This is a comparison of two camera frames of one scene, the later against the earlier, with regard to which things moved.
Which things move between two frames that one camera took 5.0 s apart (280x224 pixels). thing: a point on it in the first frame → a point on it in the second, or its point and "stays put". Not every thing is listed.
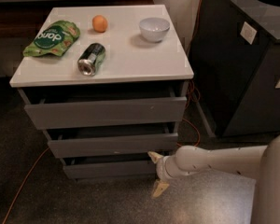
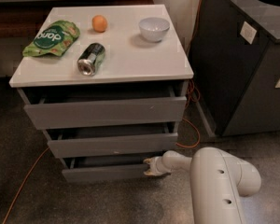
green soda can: [91, 59] stays put
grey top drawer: [73, 107] stays put
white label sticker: [248, 33] stays put
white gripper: [161, 169] → [155, 167]
